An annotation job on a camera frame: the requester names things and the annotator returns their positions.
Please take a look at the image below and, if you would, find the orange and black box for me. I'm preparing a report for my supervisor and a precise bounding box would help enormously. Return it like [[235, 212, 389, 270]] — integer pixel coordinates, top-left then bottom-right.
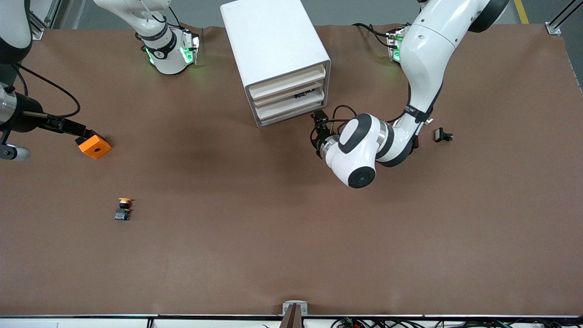
[[75, 130, 112, 160]]

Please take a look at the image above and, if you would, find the brown table cover sheet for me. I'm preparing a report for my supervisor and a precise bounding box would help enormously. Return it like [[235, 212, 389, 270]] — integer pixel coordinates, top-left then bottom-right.
[[0, 23, 583, 317]]

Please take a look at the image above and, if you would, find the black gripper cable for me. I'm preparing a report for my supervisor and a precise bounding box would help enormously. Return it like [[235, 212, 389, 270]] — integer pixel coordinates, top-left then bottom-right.
[[11, 63, 82, 120], [311, 104, 360, 158]]

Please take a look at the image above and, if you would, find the grey cylindrical bracket tip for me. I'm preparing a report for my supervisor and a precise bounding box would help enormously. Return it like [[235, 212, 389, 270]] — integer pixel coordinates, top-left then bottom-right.
[[0, 145, 31, 161]]

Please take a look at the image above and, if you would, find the aluminium frame profile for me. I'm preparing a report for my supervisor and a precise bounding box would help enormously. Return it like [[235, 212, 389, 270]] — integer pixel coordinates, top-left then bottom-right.
[[27, 0, 62, 41], [546, 0, 583, 36]]

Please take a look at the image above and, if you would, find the yellow push button switch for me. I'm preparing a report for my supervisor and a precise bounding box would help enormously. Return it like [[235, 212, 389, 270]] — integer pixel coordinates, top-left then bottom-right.
[[114, 197, 133, 221]]

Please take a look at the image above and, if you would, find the black arm base cable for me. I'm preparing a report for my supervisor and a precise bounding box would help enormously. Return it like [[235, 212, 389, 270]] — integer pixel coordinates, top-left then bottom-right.
[[352, 22, 393, 48]]

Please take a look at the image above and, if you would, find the grey metal clamp bracket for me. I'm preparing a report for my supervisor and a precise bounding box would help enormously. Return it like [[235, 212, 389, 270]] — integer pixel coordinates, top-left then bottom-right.
[[282, 300, 309, 316]]

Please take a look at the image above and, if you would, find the dark brown post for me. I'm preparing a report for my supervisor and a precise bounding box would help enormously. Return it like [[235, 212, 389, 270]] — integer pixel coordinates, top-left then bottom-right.
[[279, 303, 304, 328]]

